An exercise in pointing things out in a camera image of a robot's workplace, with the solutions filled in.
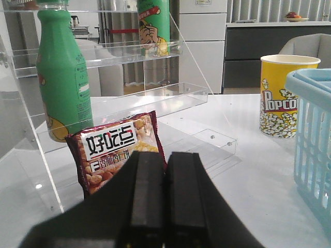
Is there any white cabinet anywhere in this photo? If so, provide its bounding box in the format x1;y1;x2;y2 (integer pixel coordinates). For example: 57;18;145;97
179;0;227;94

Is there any clear acrylic display shelf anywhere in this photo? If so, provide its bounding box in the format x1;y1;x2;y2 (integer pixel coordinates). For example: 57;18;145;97
1;14;236;220

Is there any light blue plastic basket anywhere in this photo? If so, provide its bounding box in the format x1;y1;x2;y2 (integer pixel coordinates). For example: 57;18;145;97
285;69;330;238

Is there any fruit plate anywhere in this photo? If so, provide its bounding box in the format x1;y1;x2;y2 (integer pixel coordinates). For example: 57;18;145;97
284;11;309;22

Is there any maroon cracker snack packet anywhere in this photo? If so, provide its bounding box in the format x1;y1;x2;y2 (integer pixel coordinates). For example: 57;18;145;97
65;111;164;198

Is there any blue cookie box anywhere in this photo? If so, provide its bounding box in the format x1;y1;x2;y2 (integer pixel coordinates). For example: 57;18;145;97
1;0;39;11

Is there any grey armchair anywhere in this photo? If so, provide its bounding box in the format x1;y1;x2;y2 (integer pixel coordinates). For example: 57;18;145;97
279;34;331;69

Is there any green cartoon bottle far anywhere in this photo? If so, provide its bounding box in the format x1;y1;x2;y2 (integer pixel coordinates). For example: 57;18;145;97
137;0;170;56

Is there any yellow popcorn bucket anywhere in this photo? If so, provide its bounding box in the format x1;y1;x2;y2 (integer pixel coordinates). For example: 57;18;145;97
260;54;321;138

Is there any green bottle near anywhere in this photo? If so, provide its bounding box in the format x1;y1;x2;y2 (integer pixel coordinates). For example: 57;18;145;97
36;1;93;142

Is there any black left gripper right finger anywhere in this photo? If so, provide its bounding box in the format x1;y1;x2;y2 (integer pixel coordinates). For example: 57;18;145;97
165;152;262;247

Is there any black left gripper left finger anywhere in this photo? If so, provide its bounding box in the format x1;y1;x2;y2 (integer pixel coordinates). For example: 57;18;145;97
20;152;163;247

